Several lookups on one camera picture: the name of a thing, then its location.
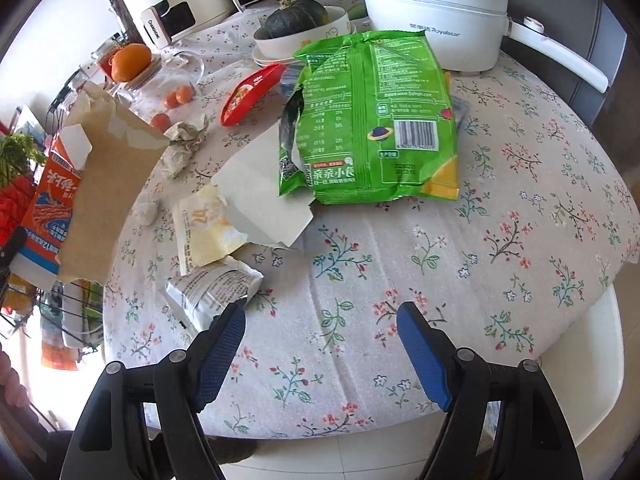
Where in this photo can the orange packet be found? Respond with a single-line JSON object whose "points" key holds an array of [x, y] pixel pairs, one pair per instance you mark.
{"points": [[57, 355]]}

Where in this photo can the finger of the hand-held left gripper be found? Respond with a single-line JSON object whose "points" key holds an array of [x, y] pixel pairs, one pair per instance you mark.
{"points": [[15, 249]]}

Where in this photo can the floral tablecloth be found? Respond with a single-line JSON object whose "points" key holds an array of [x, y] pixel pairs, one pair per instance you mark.
{"points": [[500, 210]]}

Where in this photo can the green leafy herbs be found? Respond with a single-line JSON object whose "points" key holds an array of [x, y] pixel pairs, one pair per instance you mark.
{"points": [[15, 155]]}

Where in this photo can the white ceramic bowl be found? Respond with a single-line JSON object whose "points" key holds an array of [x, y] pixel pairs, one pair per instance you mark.
{"points": [[300, 47]]}

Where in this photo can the dark green pumpkin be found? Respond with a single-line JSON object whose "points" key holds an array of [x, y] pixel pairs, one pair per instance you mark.
{"points": [[292, 22]]}

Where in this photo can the small orange tomato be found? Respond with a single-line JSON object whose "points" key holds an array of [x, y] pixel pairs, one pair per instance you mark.
{"points": [[161, 121], [172, 101], [184, 94]]}

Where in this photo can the white cardboard box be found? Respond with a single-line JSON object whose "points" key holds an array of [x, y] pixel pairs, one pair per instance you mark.
{"points": [[260, 210]]}

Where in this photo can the white tissue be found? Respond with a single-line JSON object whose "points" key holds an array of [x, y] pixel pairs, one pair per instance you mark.
{"points": [[175, 160], [185, 132], [148, 209]]}

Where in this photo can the crushed clear plastic bottle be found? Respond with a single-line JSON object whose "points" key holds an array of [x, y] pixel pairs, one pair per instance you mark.
{"points": [[289, 80]]}

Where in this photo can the glass jar with clamp lid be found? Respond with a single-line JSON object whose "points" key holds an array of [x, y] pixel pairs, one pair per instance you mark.
{"points": [[102, 55]]}

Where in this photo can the crumpled silver white packet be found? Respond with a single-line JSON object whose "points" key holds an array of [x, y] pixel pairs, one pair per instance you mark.
{"points": [[210, 290]]}

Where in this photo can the red mesh bag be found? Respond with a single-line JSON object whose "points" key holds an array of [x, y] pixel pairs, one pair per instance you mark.
{"points": [[12, 205]]}

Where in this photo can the white plate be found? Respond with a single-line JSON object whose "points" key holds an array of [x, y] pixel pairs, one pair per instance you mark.
{"points": [[270, 60]]}

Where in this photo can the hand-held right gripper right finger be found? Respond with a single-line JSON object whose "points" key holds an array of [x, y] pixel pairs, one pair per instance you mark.
{"points": [[420, 355]]}

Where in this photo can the white electric pot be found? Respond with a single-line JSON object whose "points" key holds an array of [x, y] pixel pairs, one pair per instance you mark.
{"points": [[425, 10]]}

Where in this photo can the orange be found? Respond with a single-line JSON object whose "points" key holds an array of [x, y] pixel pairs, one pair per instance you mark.
{"points": [[131, 61]]}

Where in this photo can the yellow white food wrapper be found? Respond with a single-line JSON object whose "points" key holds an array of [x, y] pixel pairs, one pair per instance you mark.
{"points": [[205, 230]]}

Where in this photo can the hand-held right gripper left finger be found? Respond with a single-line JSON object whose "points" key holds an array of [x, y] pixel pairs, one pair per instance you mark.
{"points": [[220, 355]]}

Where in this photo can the orange white carton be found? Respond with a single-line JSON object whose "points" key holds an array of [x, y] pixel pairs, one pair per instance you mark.
{"points": [[47, 210]]}

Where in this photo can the brown paper bag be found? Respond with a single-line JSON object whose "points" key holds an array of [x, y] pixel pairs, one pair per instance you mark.
{"points": [[105, 180]]}

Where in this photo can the green snack bag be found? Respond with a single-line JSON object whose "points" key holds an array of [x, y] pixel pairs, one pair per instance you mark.
{"points": [[360, 110]]}

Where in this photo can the red instant noodle cup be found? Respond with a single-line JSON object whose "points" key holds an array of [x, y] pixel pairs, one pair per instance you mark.
{"points": [[247, 97]]}

